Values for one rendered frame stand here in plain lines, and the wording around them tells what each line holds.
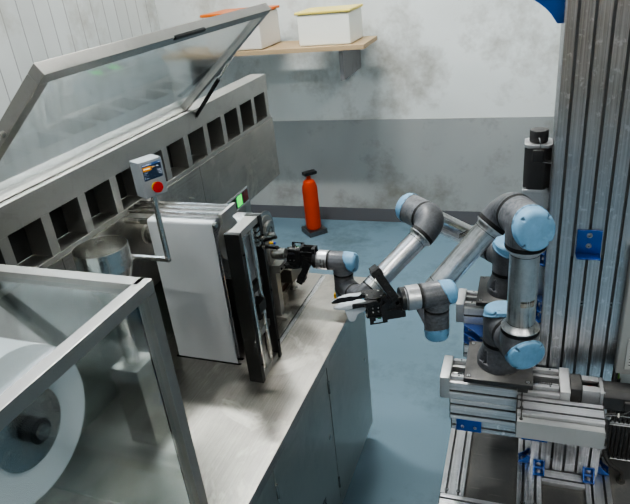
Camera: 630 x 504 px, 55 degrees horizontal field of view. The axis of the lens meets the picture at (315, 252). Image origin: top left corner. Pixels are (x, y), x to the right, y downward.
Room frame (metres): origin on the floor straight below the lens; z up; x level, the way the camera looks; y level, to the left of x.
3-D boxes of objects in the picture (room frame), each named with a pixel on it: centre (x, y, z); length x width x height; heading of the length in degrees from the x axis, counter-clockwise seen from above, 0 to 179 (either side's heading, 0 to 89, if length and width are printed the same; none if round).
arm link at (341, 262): (2.00, -0.10, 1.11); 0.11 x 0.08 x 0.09; 68
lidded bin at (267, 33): (4.81, 0.35, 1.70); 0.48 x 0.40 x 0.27; 69
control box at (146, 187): (1.55, 0.41, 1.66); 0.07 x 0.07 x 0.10; 42
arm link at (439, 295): (1.53, -0.34, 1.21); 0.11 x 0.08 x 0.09; 95
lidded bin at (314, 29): (4.57, -0.29, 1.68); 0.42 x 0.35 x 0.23; 69
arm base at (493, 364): (1.68, -0.60, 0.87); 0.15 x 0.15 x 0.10
